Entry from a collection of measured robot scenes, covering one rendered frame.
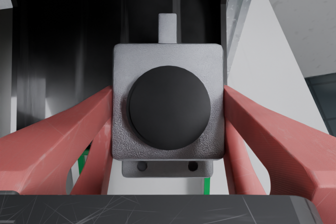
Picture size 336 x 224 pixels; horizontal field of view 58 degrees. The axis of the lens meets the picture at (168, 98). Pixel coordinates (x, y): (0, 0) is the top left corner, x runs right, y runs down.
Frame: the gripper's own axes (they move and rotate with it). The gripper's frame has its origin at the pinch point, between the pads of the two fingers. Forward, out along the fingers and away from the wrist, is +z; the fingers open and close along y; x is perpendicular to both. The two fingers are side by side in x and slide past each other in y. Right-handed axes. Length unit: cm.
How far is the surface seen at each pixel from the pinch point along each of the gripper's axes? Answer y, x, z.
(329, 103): -82, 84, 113
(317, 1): -47, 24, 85
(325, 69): -71, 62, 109
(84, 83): 5.6, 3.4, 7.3
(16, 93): 9.1, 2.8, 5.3
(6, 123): 16.7, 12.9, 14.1
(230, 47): -6.4, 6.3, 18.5
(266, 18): -22, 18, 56
